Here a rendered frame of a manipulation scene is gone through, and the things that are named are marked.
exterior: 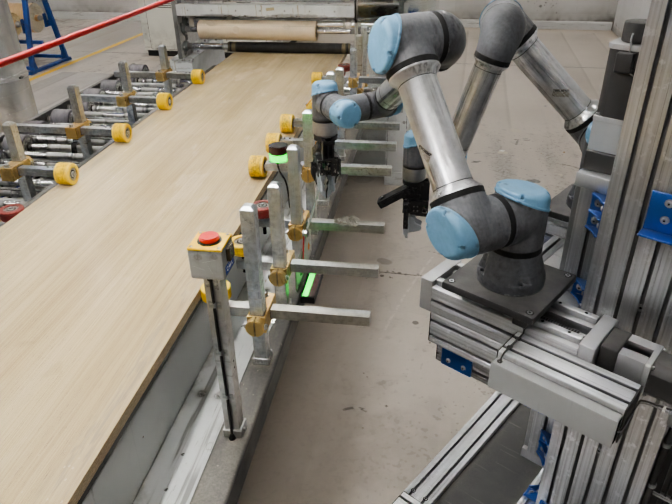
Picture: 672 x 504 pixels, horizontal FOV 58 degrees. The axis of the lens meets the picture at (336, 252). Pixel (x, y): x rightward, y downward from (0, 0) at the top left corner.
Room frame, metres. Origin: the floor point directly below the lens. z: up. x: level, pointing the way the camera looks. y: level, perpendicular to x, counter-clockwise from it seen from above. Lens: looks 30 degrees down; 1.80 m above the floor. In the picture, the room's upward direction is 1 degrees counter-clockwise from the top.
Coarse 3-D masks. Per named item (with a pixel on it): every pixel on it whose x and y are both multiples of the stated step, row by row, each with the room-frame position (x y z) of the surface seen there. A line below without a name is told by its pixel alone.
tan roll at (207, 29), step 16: (208, 32) 4.23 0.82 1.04; (224, 32) 4.21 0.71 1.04; (240, 32) 4.19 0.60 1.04; (256, 32) 4.18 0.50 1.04; (272, 32) 4.16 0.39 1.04; (288, 32) 4.14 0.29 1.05; (304, 32) 4.12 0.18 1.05; (320, 32) 4.15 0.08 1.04; (336, 32) 4.14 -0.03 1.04; (352, 32) 4.12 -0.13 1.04
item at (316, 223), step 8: (264, 224) 1.83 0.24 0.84; (288, 224) 1.82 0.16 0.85; (312, 224) 1.81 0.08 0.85; (320, 224) 1.81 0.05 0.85; (328, 224) 1.80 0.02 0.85; (336, 224) 1.80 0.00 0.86; (360, 224) 1.79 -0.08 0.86; (368, 224) 1.78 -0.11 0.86; (376, 224) 1.78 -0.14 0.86; (384, 224) 1.79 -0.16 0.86; (368, 232) 1.78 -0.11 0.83; (376, 232) 1.78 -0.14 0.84
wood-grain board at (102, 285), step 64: (256, 64) 3.90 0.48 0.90; (320, 64) 3.87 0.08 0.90; (192, 128) 2.68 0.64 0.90; (256, 128) 2.66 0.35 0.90; (64, 192) 1.99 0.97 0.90; (128, 192) 1.98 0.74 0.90; (192, 192) 1.97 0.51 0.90; (256, 192) 1.97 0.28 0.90; (0, 256) 1.54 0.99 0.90; (64, 256) 1.54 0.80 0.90; (128, 256) 1.53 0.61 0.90; (0, 320) 1.23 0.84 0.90; (64, 320) 1.22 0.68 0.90; (128, 320) 1.22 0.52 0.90; (0, 384) 0.99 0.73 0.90; (64, 384) 0.99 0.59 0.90; (128, 384) 0.99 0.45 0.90; (0, 448) 0.82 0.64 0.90; (64, 448) 0.81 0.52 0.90
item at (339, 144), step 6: (282, 138) 2.35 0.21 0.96; (288, 138) 2.35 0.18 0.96; (294, 138) 2.35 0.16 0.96; (300, 138) 2.35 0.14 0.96; (288, 144) 2.33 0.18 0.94; (300, 144) 2.33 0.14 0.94; (336, 144) 2.30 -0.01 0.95; (342, 144) 2.30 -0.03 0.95; (348, 144) 2.29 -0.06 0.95; (354, 144) 2.29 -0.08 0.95; (360, 144) 2.29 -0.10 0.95; (366, 144) 2.28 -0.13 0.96; (372, 144) 2.28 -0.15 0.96; (378, 144) 2.28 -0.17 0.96; (384, 144) 2.27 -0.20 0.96; (390, 144) 2.27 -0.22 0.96; (378, 150) 2.28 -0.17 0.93; (384, 150) 2.27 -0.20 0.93; (390, 150) 2.27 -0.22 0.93
